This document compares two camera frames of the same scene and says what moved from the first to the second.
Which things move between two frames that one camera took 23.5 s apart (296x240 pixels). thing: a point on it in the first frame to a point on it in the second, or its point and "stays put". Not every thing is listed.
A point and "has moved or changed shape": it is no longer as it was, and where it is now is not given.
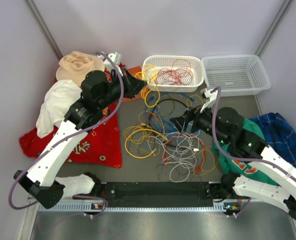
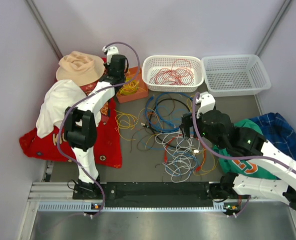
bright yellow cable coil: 149,92 has moved or changed shape
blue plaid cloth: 280,136 stays put
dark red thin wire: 181,72 stays put
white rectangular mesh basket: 237,75 stays put
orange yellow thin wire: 198,170 to 125,121
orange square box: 137,71 stays put
